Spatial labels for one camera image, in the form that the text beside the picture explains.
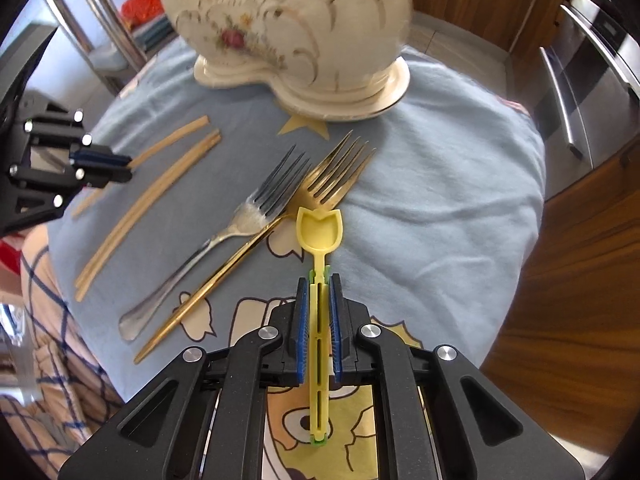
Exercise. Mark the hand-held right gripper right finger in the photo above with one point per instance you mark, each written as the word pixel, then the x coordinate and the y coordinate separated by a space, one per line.
pixel 338 332

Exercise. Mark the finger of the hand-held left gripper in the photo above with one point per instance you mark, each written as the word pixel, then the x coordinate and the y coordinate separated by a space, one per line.
pixel 97 155
pixel 100 175

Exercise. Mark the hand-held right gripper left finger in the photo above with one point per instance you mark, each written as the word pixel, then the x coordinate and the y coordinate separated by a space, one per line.
pixel 300 332

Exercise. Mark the wooden chopstick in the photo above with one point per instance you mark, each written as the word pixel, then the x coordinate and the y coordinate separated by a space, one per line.
pixel 141 203
pixel 148 209
pixel 175 135

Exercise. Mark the yellow plastic spoon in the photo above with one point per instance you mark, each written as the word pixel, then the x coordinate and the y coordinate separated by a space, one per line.
pixel 319 232

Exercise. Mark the cream floral ceramic utensil holder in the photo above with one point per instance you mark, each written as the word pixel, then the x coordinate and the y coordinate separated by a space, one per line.
pixel 300 20

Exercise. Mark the steel shelf rack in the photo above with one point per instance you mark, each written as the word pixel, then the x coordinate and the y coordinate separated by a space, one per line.
pixel 100 10

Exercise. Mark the silver metal fork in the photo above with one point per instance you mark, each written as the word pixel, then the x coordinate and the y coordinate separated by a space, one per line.
pixel 250 216

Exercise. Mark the crumpled red plastic bag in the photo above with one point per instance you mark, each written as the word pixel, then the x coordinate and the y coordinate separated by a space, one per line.
pixel 142 4

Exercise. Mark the gold metal fork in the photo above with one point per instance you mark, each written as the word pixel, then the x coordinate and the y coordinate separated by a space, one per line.
pixel 325 185

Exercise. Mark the blue printed cartoon tablecloth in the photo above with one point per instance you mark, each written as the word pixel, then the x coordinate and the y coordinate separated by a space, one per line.
pixel 425 210

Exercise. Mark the person's plaid trousers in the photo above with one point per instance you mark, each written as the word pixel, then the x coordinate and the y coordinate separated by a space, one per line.
pixel 55 360

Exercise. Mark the cream ceramic holder tray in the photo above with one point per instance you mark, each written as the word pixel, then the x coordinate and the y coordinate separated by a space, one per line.
pixel 350 105

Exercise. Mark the stainless steel oven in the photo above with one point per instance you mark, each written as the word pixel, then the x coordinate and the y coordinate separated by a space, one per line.
pixel 590 85

